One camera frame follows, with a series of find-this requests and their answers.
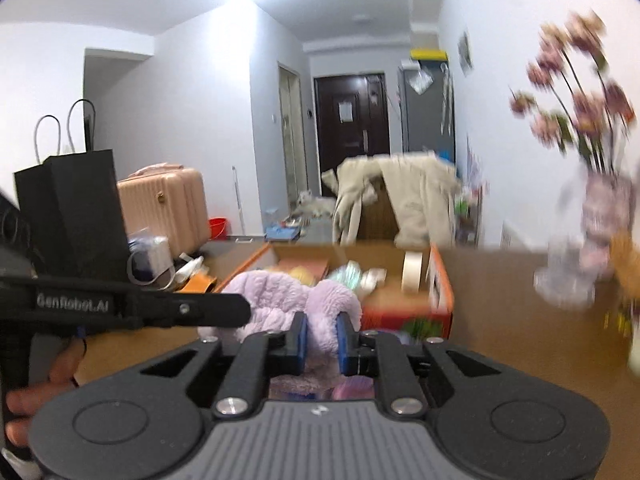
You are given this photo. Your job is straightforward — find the lilac fluffy plush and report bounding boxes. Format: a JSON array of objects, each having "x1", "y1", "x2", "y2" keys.
[{"x1": 198, "y1": 270, "x2": 362, "y2": 396}]

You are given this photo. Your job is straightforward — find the person's left hand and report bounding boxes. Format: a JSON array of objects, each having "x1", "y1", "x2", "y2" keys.
[{"x1": 4, "y1": 338, "x2": 87, "y2": 448}]

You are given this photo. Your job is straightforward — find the orange pouch on table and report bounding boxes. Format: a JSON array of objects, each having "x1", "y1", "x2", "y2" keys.
[{"x1": 179, "y1": 272, "x2": 217, "y2": 294}]

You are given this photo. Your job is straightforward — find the yellow plush toy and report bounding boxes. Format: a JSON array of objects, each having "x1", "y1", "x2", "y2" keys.
[{"x1": 288, "y1": 266, "x2": 321, "y2": 287}]

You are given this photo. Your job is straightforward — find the red orange cardboard box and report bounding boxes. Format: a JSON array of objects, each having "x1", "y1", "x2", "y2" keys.
[{"x1": 217, "y1": 242, "x2": 454, "y2": 340}]

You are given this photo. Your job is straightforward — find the red bucket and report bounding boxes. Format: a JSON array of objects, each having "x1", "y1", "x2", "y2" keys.
[{"x1": 208, "y1": 217, "x2": 228, "y2": 240}]

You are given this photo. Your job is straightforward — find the white tape roll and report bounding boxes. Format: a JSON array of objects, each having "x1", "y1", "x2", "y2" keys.
[{"x1": 401, "y1": 252, "x2": 423, "y2": 294}]

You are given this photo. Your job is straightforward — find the pink hard suitcase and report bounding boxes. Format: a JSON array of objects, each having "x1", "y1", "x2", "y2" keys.
[{"x1": 117, "y1": 162, "x2": 209, "y2": 259}]

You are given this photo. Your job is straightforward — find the black paper shopping bag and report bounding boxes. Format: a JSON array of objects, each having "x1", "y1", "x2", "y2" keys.
[{"x1": 13, "y1": 97, "x2": 132, "y2": 286}]

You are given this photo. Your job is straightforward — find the white dog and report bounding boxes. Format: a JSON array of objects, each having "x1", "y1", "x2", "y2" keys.
[{"x1": 295, "y1": 190, "x2": 336, "y2": 218}]

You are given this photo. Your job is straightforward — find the beige coat on chair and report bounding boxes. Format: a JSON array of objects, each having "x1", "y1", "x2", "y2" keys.
[{"x1": 321, "y1": 152, "x2": 462, "y2": 247}]

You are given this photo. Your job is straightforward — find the dark brown entrance door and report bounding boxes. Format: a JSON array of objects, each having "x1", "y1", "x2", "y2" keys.
[{"x1": 314, "y1": 73, "x2": 390, "y2": 172}]

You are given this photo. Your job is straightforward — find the patterned flower vase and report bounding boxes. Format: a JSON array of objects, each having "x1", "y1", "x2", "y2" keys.
[{"x1": 534, "y1": 170, "x2": 636, "y2": 310}]

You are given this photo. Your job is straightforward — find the grey cabinet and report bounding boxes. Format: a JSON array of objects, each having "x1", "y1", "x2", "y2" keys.
[{"x1": 398, "y1": 49, "x2": 456, "y2": 164}]

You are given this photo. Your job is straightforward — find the pink artificial flowers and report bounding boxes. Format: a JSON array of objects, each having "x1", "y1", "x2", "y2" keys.
[{"x1": 509, "y1": 11, "x2": 637, "y2": 176}]

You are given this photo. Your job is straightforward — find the white charger box with cable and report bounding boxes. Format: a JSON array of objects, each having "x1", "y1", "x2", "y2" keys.
[{"x1": 127, "y1": 228, "x2": 176, "y2": 290}]

